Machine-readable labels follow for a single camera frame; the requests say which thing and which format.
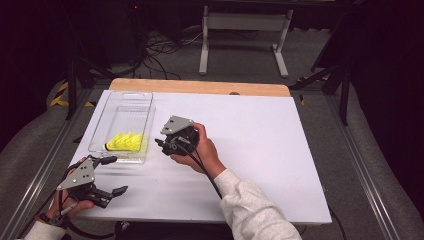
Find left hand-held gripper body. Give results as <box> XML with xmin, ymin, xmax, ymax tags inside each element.
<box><xmin>56</xmin><ymin>155</ymin><xmax>113</xmax><ymax>209</ymax></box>

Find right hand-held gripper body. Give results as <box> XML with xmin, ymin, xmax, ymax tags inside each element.
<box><xmin>160</xmin><ymin>115</ymin><xmax>200</xmax><ymax>157</ymax></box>

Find clear plastic container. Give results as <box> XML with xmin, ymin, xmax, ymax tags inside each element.
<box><xmin>88</xmin><ymin>90</ymin><xmax>157</xmax><ymax>165</ymax></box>

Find person's left hand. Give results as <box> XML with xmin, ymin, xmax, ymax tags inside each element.
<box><xmin>44</xmin><ymin>157</ymin><xmax>96</xmax><ymax>220</ymax></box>

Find person's right hand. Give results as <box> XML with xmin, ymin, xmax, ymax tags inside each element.
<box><xmin>169</xmin><ymin>122</ymin><xmax>228</xmax><ymax>180</ymax></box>

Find wooden table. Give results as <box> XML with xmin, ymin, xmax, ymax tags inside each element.
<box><xmin>108</xmin><ymin>78</ymin><xmax>292</xmax><ymax>98</ymax></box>

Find dark wristband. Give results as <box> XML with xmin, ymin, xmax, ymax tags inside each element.
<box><xmin>34</xmin><ymin>213</ymin><xmax>54</xmax><ymax>226</ymax></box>

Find black tripod stand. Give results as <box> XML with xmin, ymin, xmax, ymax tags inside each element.
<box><xmin>64</xmin><ymin>56</ymin><xmax>116</xmax><ymax>121</ymax></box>

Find yellow black floor tape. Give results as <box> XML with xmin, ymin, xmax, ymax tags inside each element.
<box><xmin>49</xmin><ymin>81</ymin><xmax>97</xmax><ymax>108</ymax></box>

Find black metal stand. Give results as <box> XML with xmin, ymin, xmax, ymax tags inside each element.
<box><xmin>289</xmin><ymin>13</ymin><xmax>355</xmax><ymax>127</ymax></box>

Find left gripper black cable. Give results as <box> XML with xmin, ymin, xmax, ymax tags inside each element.
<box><xmin>53</xmin><ymin>166</ymin><xmax>116</xmax><ymax>240</ymax></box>

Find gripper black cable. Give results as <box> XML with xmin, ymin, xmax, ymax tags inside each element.
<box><xmin>53</xmin><ymin>166</ymin><xmax>116</xmax><ymax>240</ymax></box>
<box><xmin>179</xmin><ymin>144</ymin><xmax>224</xmax><ymax>200</ymax></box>

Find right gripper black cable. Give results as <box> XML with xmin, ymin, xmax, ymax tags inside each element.
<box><xmin>179</xmin><ymin>144</ymin><xmax>224</xmax><ymax>200</ymax></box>

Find aluminium floor rail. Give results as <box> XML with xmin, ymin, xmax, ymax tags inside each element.
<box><xmin>0</xmin><ymin>99</ymin><xmax>92</xmax><ymax>240</ymax></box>
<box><xmin>324</xmin><ymin>94</ymin><xmax>405</xmax><ymax>240</ymax></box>

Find black floor cables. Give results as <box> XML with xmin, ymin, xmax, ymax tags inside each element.
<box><xmin>133</xmin><ymin>28</ymin><xmax>204</xmax><ymax>81</ymax></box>

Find white metal stand frame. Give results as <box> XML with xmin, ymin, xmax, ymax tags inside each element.
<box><xmin>198</xmin><ymin>4</ymin><xmax>294</xmax><ymax>79</ymax></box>

